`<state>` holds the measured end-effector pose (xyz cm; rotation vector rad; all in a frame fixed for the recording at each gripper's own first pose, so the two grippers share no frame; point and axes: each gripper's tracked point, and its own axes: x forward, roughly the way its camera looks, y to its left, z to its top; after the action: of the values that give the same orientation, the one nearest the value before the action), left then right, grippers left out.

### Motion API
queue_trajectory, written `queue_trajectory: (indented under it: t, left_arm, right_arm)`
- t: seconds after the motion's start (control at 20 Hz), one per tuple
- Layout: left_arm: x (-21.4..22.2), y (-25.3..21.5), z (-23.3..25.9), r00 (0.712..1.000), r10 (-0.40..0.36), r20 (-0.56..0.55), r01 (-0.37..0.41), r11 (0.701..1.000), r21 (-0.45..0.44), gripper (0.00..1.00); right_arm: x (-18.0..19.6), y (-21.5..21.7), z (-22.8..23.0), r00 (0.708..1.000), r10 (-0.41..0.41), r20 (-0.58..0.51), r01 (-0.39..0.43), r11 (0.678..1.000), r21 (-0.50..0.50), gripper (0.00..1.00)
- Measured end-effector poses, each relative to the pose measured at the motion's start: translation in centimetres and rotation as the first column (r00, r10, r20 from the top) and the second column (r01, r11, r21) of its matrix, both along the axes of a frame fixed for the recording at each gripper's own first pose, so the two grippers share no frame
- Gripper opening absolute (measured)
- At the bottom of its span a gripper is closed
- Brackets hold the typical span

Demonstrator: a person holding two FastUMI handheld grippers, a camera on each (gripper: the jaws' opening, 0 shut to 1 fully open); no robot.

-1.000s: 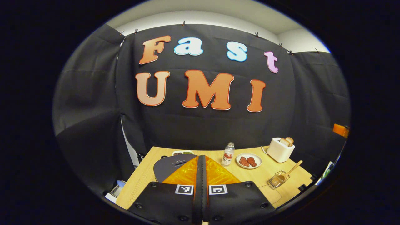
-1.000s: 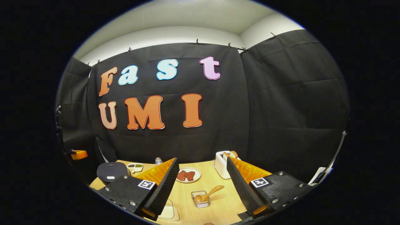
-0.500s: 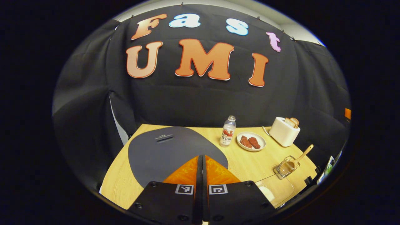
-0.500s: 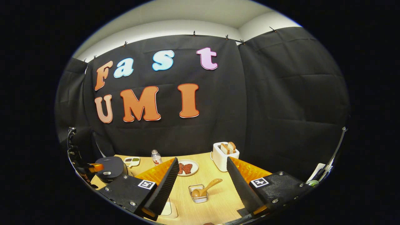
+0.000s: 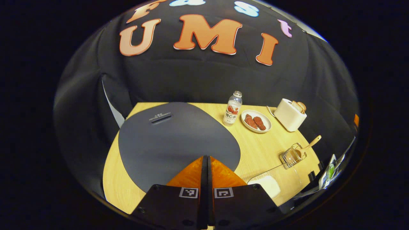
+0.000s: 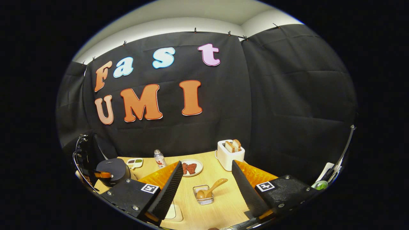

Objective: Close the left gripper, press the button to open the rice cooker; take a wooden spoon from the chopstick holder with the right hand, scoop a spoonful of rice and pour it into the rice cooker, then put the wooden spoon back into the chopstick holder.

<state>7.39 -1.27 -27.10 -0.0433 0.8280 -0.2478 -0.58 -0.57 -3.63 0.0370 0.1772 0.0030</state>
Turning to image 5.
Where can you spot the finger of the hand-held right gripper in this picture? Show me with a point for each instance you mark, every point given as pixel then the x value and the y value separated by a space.
pixel 356 120

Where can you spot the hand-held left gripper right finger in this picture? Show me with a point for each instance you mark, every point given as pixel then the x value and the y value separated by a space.
pixel 239 204

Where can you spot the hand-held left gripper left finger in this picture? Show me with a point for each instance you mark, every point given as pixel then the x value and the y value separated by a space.
pixel 179 207

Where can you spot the wooden spoon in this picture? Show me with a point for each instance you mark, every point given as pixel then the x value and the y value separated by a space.
pixel 311 142

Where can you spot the clear plastic rice box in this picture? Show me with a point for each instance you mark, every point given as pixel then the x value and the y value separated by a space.
pixel 287 179

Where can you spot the dark grey rice cooker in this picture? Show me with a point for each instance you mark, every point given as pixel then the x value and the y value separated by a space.
pixel 166 143

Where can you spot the toast slice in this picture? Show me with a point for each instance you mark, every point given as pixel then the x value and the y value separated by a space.
pixel 303 106
pixel 297 106

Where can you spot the white and green card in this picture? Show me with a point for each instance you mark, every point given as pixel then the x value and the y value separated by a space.
pixel 330 171

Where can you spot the white toaster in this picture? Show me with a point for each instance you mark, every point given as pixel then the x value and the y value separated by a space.
pixel 287 116

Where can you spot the white round plate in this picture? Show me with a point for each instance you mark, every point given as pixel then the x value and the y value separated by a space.
pixel 266 126

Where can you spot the red-brown meat piece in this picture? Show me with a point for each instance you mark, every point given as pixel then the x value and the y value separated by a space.
pixel 259 123
pixel 250 122

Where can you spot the clear bottle red label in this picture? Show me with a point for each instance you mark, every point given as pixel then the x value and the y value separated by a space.
pixel 232 111

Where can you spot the black backdrop cloth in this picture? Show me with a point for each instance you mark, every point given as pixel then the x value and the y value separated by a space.
pixel 191 80

